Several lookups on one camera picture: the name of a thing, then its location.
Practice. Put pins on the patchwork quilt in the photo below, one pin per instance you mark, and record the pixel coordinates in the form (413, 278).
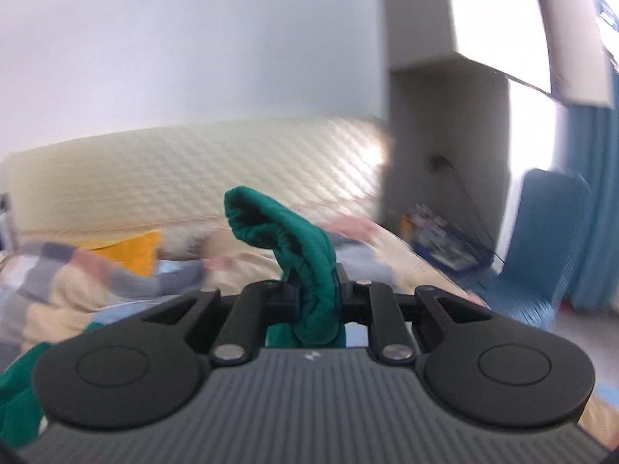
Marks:
(58, 275)

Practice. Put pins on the wall socket with plug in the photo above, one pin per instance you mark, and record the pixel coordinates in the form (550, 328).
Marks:
(437, 160)

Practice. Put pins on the blue chair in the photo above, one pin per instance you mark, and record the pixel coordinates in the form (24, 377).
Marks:
(541, 232)

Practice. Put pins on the bright window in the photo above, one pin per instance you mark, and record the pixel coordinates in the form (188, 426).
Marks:
(498, 9)

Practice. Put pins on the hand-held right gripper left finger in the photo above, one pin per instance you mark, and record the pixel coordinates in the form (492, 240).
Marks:
(280, 299)

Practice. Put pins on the green fleece garment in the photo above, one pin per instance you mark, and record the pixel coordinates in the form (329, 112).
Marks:
(300, 237)

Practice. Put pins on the group of small bottles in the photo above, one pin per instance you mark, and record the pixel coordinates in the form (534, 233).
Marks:
(420, 217)

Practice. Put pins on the yellow cloth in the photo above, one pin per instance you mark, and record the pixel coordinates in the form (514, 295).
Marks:
(130, 251)

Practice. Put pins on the cream quilted headboard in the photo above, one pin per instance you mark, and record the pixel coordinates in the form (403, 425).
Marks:
(193, 169)

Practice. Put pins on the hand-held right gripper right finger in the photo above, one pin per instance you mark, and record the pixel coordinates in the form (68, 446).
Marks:
(350, 299)

